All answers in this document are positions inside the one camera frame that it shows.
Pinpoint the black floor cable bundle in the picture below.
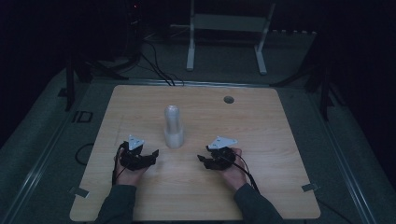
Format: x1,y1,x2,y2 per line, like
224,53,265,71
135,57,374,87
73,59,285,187
139,40,185,87

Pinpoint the grey tape piece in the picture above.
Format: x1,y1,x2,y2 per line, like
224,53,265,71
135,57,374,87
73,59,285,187
301,182,320,193
68,186,91,200

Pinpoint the white metal stand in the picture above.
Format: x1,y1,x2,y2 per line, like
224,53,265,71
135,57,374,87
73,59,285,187
185,0,277,77

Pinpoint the right hand-held gripper cable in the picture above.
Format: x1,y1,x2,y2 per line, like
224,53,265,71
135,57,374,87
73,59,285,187
228,152,260,192

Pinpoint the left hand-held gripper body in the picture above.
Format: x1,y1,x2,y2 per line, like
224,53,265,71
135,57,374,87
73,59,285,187
119,133,151,172

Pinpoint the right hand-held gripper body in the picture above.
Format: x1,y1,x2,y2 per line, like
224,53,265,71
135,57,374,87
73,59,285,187
204,135,238,172

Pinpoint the stack of clear plastic cups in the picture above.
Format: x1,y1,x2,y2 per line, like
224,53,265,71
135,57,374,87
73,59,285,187
163,105,185,149

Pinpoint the black floor cable loop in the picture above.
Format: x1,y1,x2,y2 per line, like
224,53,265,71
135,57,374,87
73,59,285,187
75,142,95,166

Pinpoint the left hand-held gripper cable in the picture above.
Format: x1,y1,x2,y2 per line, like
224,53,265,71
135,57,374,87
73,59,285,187
111,143,128,187

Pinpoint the person's right hand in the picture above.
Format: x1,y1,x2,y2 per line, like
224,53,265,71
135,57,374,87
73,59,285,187
218,147,249,191

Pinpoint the black tripod stand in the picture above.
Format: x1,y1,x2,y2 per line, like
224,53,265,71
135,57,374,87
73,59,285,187
270,31,332,123
63,50,129,113

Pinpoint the hand-held gripper cable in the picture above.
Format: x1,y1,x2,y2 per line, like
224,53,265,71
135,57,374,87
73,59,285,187
111,143,128,187
228,152,260,192

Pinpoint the person's left hand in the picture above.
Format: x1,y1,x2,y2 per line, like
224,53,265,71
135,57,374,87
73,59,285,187
114,148,151,188

